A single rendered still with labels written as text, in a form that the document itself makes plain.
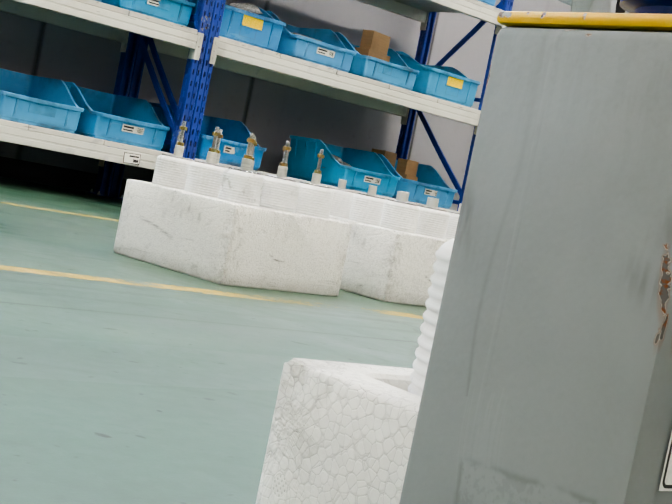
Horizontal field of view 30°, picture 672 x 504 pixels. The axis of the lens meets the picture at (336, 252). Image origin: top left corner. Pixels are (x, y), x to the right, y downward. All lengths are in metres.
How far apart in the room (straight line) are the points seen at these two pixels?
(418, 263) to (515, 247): 2.91
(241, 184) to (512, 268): 2.50
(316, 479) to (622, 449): 0.30
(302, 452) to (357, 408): 0.04
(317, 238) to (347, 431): 2.39
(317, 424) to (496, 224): 0.27
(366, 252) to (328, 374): 2.65
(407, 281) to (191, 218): 0.65
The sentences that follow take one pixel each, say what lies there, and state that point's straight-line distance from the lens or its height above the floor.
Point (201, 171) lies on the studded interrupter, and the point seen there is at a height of 0.23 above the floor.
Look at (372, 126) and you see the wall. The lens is 7.08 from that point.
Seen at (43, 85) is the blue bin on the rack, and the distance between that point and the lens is 5.51.
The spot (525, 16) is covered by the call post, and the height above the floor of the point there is 0.31.
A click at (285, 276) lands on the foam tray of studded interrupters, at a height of 0.03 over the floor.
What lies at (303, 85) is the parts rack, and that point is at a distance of 6.51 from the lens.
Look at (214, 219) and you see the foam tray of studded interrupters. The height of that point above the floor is 0.14.
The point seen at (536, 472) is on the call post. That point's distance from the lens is 0.29.
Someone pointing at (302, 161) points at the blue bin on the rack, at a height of 0.34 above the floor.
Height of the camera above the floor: 0.26
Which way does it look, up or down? 3 degrees down
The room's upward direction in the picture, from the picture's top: 11 degrees clockwise
